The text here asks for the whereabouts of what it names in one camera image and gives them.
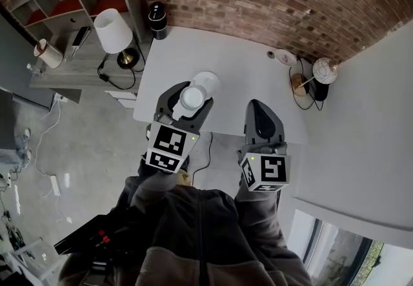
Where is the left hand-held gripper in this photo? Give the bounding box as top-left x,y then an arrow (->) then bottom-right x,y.
145,81 -> 214,175

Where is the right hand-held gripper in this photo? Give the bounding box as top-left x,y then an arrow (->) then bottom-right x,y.
237,99 -> 292,194

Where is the white cup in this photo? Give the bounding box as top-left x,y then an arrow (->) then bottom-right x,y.
179,84 -> 208,112

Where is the white round dish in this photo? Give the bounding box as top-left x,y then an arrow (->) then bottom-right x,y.
190,70 -> 222,101

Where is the person's left forearm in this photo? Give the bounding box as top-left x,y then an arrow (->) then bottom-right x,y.
128,157 -> 182,216

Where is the person's right forearm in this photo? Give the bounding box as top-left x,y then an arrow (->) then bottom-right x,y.
233,178 -> 293,253

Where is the white shell-shaped dish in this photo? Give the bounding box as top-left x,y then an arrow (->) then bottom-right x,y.
274,48 -> 297,66

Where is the black cylinder vase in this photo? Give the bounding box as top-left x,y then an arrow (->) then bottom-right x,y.
313,79 -> 330,102

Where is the globe lamp with gold base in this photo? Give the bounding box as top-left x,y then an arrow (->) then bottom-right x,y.
289,57 -> 339,97

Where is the black cylinder speaker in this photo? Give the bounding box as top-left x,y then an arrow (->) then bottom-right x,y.
148,1 -> 169,41

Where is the white shade brass table lamp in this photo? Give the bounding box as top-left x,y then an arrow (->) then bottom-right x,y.
93,8 -> 140,70

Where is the grey wooden sideboard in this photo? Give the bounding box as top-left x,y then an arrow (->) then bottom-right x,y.
28,28 -> 153,105

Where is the person's dark fleece jacket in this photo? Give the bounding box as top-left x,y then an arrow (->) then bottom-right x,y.
57,173 -> 314,286

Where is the paper towel roll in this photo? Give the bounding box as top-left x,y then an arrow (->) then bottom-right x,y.
33,38 -> 65,70

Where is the dark framed window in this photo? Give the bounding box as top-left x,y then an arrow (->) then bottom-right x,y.
301,217 -> 388,286

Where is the white power strip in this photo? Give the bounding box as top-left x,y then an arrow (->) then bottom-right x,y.
49,174 -> 62,197

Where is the small clear bottle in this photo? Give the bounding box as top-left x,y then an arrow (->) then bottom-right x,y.
26,63 -> 45,78

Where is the grey wooden shelf unit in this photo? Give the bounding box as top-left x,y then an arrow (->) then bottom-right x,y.
6,0 -> 145,53

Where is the black case with red parts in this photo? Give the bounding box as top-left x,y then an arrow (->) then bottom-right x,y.
53,212 -> 117,257

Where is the dark grey cabinet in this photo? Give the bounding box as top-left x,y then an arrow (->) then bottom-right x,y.
0,12 -> 56,110

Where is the black looped lamp cable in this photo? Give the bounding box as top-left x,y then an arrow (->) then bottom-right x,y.
288,55 -> 326,112

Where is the black cable under table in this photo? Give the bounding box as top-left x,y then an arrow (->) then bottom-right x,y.
190,131 -> 214,186

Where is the black lamp cable with adapter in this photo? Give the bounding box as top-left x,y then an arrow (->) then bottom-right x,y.
96,39 -> 146,91

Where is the white floor cable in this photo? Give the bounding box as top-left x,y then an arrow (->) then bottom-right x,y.
30,97 -> 70,224

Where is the white metal frame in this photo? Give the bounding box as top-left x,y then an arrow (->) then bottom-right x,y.
0,235 -> 61,286

